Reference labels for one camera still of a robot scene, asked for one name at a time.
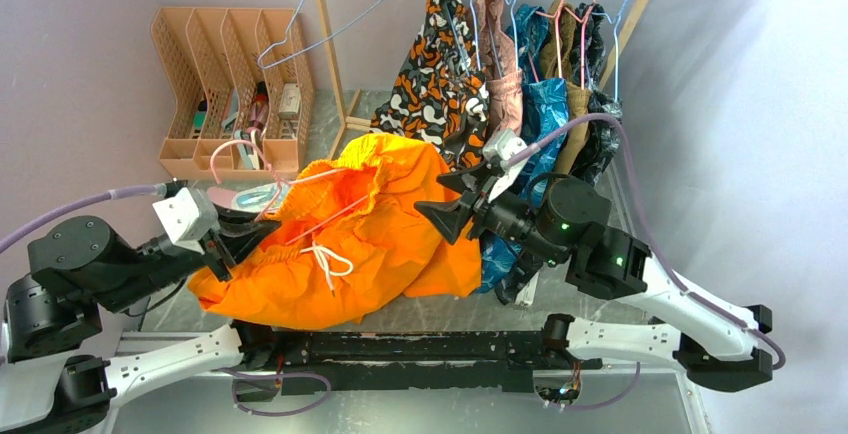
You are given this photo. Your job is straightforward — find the purple cable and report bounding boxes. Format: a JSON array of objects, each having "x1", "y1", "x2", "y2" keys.
[
  {"x1": 0, "y1": 182, "x2": 170, "y2": 257},
  {"x1": 503, "y1": 112, "x2": 787, "y2": 372}
]

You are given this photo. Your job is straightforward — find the pink wire hanger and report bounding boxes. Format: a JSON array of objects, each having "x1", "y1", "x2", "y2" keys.
[{"x1": 209, "y1": 138, "x2": 368, "y2": 245}]

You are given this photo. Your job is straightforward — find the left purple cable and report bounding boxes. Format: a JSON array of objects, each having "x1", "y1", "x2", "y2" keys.
[{"x1": 0, "y1": 182, "x2": 170, "y2": 257}]

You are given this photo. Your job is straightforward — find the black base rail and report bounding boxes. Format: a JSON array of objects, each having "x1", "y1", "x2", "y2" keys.
[{"x1": 239, "y1": 330, "x2": 602, "y2": 393}]

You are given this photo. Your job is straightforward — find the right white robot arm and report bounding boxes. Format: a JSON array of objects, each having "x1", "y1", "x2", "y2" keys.
[{"x1": 415, "y1": 165, "x2": 775, "y2": 393}]

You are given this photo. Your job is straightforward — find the wooden clothes rack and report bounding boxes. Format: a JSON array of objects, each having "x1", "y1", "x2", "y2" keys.
[{"x1": 305, "y1": 0, "x2": 674, "y2": 166}]

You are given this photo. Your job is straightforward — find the orange camouflage shorts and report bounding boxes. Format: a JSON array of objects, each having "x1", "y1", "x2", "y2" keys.
[{"x1": 369, "y1": 0, "x2": 489, "y2": 170}]

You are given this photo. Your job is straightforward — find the peach file organizer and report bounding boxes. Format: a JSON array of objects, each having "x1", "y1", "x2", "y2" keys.
[{"x1": 151, "y1": 7, "x2": 315, "y2": 181}]

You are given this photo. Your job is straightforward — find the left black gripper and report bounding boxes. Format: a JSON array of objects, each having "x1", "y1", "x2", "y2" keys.
[{"x1": 100, "y1": 198, "x2": 285, "y2": 311}]

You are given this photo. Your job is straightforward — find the pink shorts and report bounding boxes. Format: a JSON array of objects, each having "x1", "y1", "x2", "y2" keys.
[{"x1": 474, "y1": 0, "x2": 523, "y2": 136}]

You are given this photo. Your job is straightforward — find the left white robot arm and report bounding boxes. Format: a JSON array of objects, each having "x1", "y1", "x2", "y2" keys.
[{"x1": 1, "y1": 202, "x2": 277, "y2": 433}]

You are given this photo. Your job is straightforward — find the brown shorts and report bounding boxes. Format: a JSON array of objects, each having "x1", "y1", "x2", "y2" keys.
[{"x1": 539, "y1": 0, "x2": 591, "y2": 174}]

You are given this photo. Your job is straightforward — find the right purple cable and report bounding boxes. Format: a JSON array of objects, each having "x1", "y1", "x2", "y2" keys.
[{"x1": 503, "y1": 112, "x2": 787, "y2": 372}]

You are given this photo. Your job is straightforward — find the pink clipboard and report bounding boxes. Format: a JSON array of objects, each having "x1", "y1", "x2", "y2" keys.
[{"x1": 206, "y1": 186, "x2": 241, "y2": 210}]

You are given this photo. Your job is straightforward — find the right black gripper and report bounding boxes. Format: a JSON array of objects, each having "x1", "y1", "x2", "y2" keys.
[{"x1": 414, "y1": 159, "x2": 567, "y2": 266}]

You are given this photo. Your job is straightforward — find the blue wire hanger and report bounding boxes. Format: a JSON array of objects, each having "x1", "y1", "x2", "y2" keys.
[{"x1": 255, "y1": 0, "x2": 412, "y2": 71}]

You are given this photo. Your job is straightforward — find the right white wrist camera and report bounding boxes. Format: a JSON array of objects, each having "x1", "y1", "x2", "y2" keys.
[{"x1": 483, "y1": 129, "x2": 527, "y2": 201}]

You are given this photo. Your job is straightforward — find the blue packaged item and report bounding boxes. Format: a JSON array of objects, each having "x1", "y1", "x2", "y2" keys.
[{"x1": 238, "y1": 184, "x2": 289, "y2": 214}]

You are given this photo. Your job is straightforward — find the blue patterned shorts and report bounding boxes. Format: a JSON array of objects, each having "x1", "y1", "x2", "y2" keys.
[{"x1": 475, "y1": 4, "x2": 567, "y2": 294}]

